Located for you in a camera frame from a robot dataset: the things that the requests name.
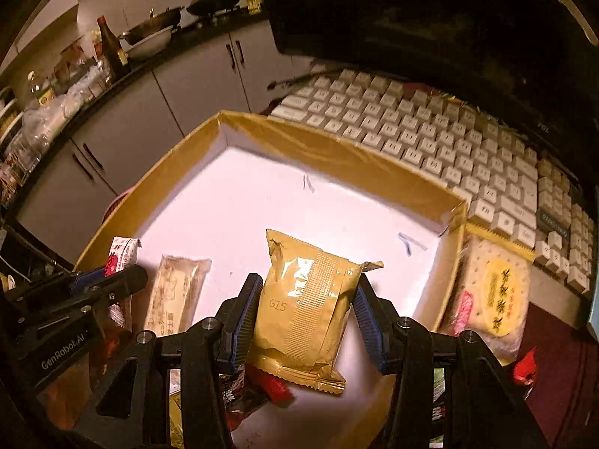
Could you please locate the orange snack packet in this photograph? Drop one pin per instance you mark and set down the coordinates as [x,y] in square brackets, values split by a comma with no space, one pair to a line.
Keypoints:
[65,395]

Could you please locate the glass jar with lid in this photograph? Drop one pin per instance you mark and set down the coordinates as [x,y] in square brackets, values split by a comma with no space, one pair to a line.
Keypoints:
[40,89]

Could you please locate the yellow snack packet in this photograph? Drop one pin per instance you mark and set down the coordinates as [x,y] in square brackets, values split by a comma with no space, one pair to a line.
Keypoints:
[175,411]

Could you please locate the pink stool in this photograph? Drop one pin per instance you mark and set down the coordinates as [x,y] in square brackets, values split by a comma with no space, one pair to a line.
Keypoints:
[114,206]

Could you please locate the yellow carton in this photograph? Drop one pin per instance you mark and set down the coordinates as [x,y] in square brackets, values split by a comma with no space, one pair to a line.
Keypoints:
[254,2]

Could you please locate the beige clear snack packet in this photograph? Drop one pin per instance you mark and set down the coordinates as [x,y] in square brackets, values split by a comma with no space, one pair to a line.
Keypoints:
[175,290]

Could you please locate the round cracker packet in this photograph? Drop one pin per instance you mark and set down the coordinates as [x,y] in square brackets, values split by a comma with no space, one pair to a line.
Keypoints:
[496,299]

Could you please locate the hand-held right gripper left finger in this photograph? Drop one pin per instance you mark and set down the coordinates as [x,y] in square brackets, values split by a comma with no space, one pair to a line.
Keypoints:
[242,322]

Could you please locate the green and white snack packet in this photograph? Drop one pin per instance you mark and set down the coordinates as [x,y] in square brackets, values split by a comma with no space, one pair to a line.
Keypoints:
[438,383]

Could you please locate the dark patterned snack packet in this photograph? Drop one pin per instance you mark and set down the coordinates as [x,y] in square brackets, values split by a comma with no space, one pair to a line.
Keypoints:
[238,397]

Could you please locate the red candy wrapper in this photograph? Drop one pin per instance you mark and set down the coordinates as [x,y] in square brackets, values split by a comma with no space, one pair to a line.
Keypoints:
[525,369]

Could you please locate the black computer monitor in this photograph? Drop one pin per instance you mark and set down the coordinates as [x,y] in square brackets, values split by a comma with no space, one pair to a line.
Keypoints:
[397,9]

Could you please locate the white computer keyboard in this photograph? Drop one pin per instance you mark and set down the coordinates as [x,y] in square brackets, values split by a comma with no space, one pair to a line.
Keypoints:
[421,126]

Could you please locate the dark red cloth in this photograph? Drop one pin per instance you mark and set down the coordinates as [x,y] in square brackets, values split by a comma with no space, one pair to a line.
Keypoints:
[571,383]

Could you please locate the clear plastic bags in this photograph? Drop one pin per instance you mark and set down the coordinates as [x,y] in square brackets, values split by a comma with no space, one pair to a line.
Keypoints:
[61,107]

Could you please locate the red and white snack packet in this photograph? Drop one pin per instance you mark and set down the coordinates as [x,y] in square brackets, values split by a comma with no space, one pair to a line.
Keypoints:
[124,250]

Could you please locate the white bowl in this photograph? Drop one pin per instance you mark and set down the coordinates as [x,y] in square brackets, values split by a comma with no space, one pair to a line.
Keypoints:
[149,44]

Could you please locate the small red snack packet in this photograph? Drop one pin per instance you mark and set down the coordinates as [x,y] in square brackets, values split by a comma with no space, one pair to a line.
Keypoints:
[278,388]

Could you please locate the dark sauce bottle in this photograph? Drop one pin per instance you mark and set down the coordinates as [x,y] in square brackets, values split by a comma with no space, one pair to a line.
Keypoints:
[112,51]

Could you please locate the light blue object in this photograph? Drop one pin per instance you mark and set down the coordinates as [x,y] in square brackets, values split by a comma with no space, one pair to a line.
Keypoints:
[593,311]

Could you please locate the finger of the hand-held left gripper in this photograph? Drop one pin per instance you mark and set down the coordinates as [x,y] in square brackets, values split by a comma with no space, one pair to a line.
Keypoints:
[119,283]
[90,277]

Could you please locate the gold foil snack packet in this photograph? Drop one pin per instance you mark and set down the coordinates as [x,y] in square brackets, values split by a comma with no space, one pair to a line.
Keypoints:
[299,308]

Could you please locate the metal frying pan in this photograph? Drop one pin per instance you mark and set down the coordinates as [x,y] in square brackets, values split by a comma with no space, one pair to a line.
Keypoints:
[154,21]

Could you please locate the cardboard box with white inside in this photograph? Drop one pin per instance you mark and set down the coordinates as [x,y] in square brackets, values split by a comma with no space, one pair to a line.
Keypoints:
[281,196]

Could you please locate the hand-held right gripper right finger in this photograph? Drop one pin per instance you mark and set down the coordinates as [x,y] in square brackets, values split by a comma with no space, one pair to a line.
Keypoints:
[367,329]

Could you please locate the grey kitchen cabinet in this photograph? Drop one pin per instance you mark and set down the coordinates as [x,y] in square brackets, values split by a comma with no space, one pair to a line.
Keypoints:
[201,75]

